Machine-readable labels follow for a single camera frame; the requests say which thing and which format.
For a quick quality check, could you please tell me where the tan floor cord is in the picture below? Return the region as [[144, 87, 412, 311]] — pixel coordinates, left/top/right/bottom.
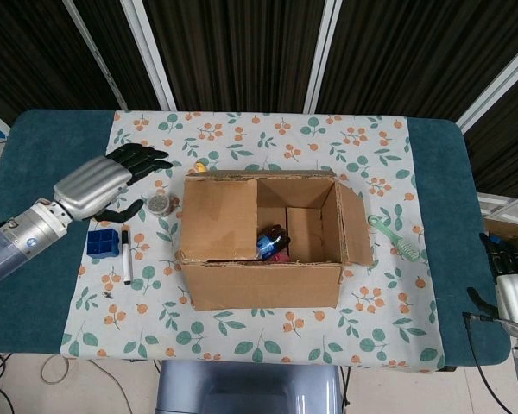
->
[[41, 355, 126, 414]]

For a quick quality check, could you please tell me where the teal table cover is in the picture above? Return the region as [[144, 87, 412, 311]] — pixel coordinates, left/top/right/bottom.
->
[[0, 108, 513, 367]]

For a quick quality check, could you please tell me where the blue plastic grid block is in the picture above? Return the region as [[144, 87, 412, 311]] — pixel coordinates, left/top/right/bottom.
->
[[86, 228, 121, 260]]

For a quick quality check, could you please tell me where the cola bottle blue label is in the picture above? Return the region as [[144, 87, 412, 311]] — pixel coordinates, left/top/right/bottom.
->
[[256, 223, 291, 260]]

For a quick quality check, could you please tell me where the white partition frame post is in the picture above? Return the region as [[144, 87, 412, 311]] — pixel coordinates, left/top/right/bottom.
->
[[304, 0, 344, 114], [120, 0, 177, 111], [455, 41, 518, 133], [477, 191, 518, 216]]

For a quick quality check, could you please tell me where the small round clear jar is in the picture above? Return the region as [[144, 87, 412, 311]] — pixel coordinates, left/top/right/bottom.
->
[[148, 193, 180, 217]]

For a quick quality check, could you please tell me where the mint green hairbrush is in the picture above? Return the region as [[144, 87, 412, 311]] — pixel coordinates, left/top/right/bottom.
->
[[366, 214, 428, 263]]

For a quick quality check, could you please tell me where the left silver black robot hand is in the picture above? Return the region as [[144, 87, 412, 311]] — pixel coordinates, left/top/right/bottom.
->
[[54, 143, 174, 223]]

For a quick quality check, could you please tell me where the brown cardboard box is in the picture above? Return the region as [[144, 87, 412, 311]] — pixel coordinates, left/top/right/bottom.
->
[[174, 168, 376, 311]]

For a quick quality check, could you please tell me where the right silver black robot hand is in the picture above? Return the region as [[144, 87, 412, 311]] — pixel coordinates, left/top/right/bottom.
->
[[465, 232, 518, 340]]

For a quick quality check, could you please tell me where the thin white partition post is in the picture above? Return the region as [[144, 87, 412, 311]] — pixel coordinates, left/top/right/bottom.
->
[[62, 0, 129, 112]]

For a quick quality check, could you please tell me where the white marker black cap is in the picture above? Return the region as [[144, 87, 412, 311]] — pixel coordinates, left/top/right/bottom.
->
[[119, 223, 134, 286]]

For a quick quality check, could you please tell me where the floral print tablecloth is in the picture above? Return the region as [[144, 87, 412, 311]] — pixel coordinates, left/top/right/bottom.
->
[[59, 110, 446, 373]]

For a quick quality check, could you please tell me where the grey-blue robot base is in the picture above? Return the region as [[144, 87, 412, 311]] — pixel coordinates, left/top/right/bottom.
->
[[155, 360, 345, 414]]

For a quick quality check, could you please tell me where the right black hand cable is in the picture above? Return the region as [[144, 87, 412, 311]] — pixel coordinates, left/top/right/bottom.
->
[[463, 312, 515, 414]]

